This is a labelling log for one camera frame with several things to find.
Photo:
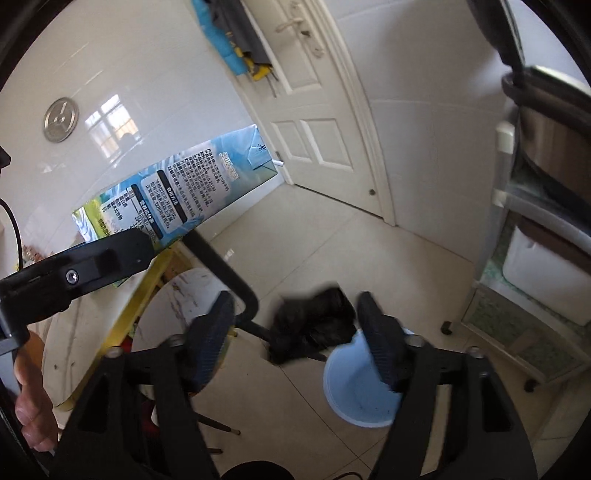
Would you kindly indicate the light blue trash bin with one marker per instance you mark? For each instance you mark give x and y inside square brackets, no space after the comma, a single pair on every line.
[354,389]

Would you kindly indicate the white panel door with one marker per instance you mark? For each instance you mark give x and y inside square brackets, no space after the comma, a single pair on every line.
[313,112]

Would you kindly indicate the round white marble table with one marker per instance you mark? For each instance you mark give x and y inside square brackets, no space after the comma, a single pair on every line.
[147,307]

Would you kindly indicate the blue green milk carton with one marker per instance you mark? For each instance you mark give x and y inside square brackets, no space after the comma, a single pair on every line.
[173,196]

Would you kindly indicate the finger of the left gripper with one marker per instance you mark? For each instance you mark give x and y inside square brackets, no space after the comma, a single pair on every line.
[48,287]

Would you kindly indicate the silver door handle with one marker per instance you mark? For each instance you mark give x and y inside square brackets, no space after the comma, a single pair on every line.
[302,26]

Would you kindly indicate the black trash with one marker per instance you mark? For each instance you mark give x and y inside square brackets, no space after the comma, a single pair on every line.
[304,327]

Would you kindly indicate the blue apron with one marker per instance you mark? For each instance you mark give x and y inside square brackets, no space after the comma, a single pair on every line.
[218,38]

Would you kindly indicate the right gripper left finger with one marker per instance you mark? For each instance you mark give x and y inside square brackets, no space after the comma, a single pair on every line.
[195,352]

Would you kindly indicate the black rice cooker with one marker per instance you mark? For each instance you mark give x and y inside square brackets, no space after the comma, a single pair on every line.
[553,110]

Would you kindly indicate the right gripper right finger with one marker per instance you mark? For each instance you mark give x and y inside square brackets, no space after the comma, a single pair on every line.
[394,352]

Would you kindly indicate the white storage rack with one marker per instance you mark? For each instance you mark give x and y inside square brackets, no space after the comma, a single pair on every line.
[530,294]

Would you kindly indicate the person left hand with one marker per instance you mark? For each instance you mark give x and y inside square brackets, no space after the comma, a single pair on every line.
[33,407]

